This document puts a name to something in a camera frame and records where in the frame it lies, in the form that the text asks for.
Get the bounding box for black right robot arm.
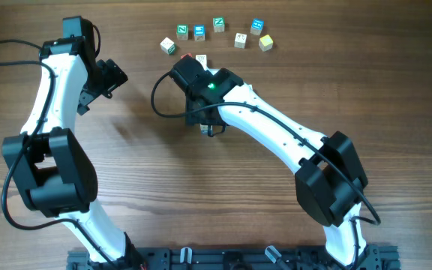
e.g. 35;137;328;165
173;67;368;269

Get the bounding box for blue top block left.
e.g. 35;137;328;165
193;25;206;41

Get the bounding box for green n block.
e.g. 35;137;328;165
213;16;225;33
176;24;189;41

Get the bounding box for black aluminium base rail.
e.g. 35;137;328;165
66;245;401;270

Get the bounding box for green N block right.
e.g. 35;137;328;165
213;16;225;33

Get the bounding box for white green W block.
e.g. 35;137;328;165
160;37;176;55

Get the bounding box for red I top block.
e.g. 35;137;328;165
181;53;193;59

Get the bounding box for plain block number two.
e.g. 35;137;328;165
234;33;247;49

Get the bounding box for yellow top block right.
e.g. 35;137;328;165
259;34;274;52

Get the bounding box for blue top block right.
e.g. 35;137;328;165
250;18;264;36

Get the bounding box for plain block yellow side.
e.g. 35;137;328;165
195;55;208;70

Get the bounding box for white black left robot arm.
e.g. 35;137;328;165
1;36;146;269

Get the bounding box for green N block left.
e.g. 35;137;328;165
176;24;189;41

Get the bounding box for blue block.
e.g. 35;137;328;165
193;25;206;41
250;18;264;36

